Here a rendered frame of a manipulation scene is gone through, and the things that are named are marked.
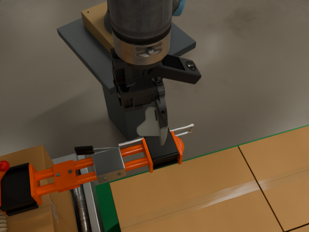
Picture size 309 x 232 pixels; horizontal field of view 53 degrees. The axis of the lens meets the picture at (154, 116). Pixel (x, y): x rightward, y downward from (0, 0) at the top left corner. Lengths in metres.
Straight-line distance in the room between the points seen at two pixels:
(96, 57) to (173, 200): 0.73
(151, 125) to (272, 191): 0.90
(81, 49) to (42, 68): 1.09
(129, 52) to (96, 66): 0.98
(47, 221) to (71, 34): 1.00
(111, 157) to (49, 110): 1.58
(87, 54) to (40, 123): 0.89
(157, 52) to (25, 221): 0.61
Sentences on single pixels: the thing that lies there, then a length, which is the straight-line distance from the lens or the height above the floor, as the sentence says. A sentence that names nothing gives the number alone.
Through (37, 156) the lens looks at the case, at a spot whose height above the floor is 0.95.
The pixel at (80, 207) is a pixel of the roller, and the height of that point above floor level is 0.55.
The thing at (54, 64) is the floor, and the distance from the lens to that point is 2.61.
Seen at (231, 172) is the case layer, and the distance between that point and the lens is 1.39.
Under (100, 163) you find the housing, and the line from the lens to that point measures 0.76.
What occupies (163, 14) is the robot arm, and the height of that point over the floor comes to 1.51.
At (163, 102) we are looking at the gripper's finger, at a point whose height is 1.33.
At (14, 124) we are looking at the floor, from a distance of 2.33.
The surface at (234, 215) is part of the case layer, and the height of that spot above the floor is 0.54.
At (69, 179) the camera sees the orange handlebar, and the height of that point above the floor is 1.10.
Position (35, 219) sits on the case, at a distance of 0.91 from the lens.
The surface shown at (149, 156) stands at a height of 1.11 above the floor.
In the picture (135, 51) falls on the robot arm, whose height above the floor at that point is 1.45.
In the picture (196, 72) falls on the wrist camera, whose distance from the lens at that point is 0.58.
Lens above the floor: 1.77
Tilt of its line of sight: 55 degrees down
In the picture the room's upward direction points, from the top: straight up
